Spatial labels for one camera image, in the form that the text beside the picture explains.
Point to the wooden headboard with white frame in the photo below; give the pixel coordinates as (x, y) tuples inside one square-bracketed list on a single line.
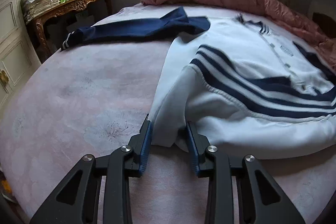
[(321, 22)]

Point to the stack of papers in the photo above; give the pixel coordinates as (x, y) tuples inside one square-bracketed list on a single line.
[(39, 1)]

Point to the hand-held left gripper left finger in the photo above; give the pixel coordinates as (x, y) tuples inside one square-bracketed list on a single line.
[(146, 145)]

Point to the carved wooden side table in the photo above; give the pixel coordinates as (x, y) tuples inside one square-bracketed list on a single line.
[(76, 5)]

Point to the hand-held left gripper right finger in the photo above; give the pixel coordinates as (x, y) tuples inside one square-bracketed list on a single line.
[(193, 153)]

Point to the white and navy jacket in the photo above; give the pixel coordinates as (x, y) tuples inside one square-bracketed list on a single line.
[(236, 37)]

